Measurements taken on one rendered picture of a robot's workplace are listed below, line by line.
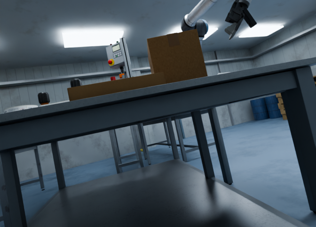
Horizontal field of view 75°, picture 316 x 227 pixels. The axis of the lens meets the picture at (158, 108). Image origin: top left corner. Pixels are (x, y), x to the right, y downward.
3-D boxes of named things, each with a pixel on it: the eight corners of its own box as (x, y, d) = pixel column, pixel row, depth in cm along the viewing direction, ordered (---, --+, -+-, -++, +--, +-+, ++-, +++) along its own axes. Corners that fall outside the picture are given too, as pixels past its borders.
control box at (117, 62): (115, 69, 190) (111, 50, 191) (130, 63, 183) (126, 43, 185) (108, 68, 181) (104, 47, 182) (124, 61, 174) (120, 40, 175)
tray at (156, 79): (88, 112, 82) (86, 102, 82) (151, 100, 87) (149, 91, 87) (69, 103, 52) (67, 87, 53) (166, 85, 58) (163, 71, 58)
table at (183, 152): (142, 154, 510) (136, 123, 514) (170, 146, 540) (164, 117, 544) (184, 165, 306) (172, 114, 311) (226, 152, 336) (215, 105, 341)
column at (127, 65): (135, 114, 176) (119, 40, 180) (139, 113, 177) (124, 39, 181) (135, 114, 172) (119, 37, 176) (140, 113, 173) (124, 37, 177)
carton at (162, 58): (157, 101, 123) (147, 58, 124) (196, 93, 124) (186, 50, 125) (158, 95, 93) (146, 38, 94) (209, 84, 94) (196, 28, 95)
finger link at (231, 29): (222, 36, 120) (228, 21, 119) (231, 40, 120) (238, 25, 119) (224, 35, 117) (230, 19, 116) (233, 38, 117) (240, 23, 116)
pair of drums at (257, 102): (264, 117, 776) (258, 98, 781) (290, 115, 678) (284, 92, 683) (251, 121, 752) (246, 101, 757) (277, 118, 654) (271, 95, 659)
